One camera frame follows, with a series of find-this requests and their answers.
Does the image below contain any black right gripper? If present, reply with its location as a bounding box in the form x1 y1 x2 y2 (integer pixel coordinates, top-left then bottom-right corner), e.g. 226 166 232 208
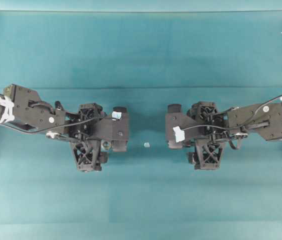
187 101 227 170

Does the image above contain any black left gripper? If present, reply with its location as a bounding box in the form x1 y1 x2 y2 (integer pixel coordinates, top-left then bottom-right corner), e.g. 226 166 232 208
66 103 108 172

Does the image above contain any silver metal washer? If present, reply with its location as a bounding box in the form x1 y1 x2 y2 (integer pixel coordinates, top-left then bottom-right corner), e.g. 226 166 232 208
101 140 112 151

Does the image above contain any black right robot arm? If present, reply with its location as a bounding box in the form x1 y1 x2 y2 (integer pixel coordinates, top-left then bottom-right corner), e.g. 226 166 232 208
183 96 282 170

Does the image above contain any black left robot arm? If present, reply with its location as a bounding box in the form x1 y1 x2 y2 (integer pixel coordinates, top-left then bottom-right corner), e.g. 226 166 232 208
0 84 108 172

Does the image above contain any pale blue tape marker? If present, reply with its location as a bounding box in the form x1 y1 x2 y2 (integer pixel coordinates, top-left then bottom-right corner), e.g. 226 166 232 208
143 142 150 148

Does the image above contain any teal table cloth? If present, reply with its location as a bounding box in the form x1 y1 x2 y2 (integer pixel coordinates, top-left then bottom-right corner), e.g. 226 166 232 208
0 11 282 240

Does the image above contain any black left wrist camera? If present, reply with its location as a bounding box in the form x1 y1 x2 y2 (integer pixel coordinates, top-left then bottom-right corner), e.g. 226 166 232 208
92 106 130 152

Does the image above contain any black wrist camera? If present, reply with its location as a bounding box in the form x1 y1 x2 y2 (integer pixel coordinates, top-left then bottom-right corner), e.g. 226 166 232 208
92 106 130 152
165 104 200 150

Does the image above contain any black left camera cable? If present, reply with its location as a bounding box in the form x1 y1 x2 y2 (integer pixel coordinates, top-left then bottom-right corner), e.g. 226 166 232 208
10 113 118 136

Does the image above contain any black camera cable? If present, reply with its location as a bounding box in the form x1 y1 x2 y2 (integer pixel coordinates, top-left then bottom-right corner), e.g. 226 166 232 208
180 89 282 132
10 113 118 136

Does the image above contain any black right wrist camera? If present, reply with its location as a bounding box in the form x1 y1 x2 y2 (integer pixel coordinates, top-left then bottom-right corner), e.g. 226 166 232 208
165 104 200 150

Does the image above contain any black right camera cable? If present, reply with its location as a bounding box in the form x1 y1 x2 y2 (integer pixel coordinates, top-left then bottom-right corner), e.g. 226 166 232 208
180 89 282 132

